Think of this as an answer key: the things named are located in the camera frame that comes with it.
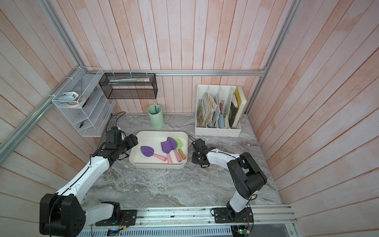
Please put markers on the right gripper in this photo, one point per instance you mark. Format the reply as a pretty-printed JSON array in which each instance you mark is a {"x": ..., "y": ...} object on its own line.
[{"x": 194, "y": 159}]

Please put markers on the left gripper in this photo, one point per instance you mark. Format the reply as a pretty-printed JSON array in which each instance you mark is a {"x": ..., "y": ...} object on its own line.
[{"x": 132, "y": 142}]

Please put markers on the green shovel wooden handle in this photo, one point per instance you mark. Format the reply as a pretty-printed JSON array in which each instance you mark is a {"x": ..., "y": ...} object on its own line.
[{"x": 179, "y": 146}]

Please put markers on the purple pointed shovel pink handle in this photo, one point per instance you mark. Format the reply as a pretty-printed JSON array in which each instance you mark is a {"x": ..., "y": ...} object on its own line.
[{"x": 174, "y": 148}]

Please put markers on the purple pointed trowel pink handle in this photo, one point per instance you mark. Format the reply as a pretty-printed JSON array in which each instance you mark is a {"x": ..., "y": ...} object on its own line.
[{"x": 150, "y": 152}]

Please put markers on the white storage box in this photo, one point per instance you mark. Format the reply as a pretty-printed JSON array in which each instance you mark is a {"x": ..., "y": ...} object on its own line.
[{"x": 154, "y": 139}]

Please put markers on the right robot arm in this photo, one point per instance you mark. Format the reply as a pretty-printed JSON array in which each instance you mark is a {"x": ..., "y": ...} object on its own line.
[{"x": 247, "y": 176}]

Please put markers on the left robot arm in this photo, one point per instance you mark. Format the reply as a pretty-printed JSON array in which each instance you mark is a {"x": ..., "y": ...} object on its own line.
[{"x": 72, "y": 194}]

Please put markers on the illustrated picture book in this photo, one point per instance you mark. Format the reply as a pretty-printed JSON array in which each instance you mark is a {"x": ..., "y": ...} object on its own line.
[{"x": 204, "y": 111}]

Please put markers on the green cup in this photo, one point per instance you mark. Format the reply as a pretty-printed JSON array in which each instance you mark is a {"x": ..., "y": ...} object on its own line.
[{"x": 155, "y": 113}]

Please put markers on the white file organizer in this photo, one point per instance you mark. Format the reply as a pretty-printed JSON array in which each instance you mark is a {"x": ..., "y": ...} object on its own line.
[{"x": 220, "y": 98}]

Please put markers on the black mesh basket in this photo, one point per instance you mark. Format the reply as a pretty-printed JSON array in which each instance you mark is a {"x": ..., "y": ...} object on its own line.
[{"x": 129, "y": 85}]

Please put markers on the tape dispenser on shelf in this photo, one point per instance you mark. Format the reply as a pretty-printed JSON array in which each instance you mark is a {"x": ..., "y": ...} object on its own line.
[{"x": 70, "y": 98}]

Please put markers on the yellow book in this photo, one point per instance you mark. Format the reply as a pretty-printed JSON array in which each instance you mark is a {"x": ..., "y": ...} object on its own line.
[{"x": 237, "y": 107}]

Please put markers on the white wire shelf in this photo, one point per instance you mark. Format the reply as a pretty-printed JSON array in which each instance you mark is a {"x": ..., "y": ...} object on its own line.
[{"x": 90, "y": 116}]

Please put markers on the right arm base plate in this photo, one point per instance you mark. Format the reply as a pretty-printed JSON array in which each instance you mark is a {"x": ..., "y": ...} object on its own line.
[{"x": 224, "y": 215}]

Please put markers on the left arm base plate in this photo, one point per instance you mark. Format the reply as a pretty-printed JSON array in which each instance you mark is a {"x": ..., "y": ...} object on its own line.
[{"x": 124, "y": 217}]

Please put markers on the aluminium front rail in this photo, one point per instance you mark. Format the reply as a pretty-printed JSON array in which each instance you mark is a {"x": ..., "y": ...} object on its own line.
[{"x": 183, "y": 216}]

